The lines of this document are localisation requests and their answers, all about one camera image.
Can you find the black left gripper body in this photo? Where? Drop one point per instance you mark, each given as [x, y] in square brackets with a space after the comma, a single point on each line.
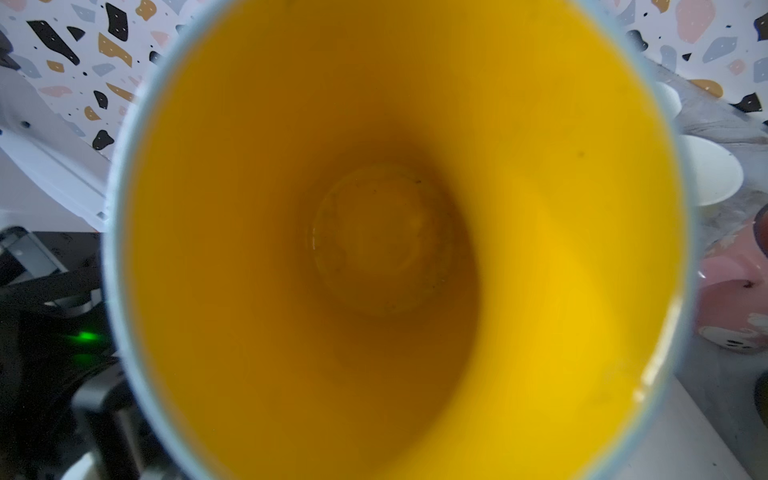
[67, 410]

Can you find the blue glazed mug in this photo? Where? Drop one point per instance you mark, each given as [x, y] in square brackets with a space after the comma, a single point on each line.
[399, 240]

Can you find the pink ghost mug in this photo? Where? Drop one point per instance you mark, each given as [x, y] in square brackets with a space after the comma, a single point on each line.
[732, 301]

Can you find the dark green mug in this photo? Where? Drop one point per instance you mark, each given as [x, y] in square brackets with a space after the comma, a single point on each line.
[670, 99]

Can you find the light green mug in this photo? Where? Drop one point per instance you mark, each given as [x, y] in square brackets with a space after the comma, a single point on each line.
[718, 175]

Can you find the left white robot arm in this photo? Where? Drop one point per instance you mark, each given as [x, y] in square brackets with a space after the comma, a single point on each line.
[50, 180]

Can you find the beige plastic tray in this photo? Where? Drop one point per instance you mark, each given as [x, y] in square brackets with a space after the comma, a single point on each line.
[681, 444]

